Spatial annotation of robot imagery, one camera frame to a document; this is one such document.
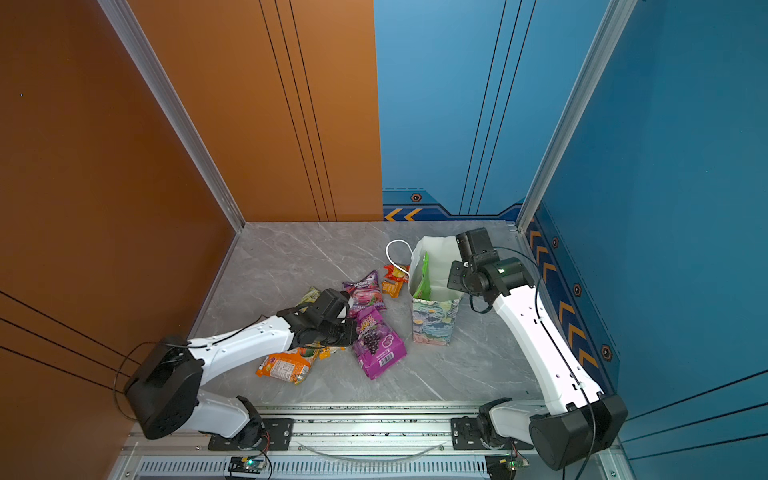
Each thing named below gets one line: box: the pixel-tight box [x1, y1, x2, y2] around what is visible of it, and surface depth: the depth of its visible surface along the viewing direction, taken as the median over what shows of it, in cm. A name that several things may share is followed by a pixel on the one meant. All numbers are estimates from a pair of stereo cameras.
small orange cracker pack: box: [381, 280, 403, 298], surface depth 101 cm
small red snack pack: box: [383, 264, 408, 283], surface depth 104 cm
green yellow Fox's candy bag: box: [295, 287, 320, 307], surface depth 99 cm
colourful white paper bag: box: [409, 236, 464, 346], surface depth 82 cm
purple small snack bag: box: [342, 270, 387, 319], surface depth 98 cm
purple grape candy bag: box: [353, 306, 407, 380], surface depth 84 cm
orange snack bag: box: [256, 347, 316, 385], surface depth 82 cm
